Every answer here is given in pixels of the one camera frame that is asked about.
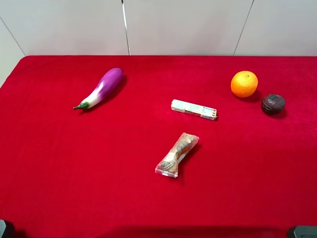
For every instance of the orange fruit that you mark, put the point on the orange fruit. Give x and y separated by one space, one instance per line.
244 84

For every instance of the white candy roll pack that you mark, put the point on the white candy roll pack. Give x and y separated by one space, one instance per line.
194 109

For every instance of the clear wrapped cookie pack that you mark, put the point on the clear wrapped cookie pack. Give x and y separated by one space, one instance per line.
168 166

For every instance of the purple toy eggplant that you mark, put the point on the purple toy eggplant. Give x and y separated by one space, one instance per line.
105 86

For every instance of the red table cloth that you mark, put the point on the red table cloth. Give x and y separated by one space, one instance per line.
68 173

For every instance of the dark purple mangosteen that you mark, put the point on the dark purple mangosteen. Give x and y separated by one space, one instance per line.
273 104

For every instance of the black base right corner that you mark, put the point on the black base right corner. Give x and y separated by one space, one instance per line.
302 232

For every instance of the black base corner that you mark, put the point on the black base corner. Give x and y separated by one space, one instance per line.
6 229
302 232

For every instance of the black base left corner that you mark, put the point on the black base left corner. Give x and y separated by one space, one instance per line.
6 229

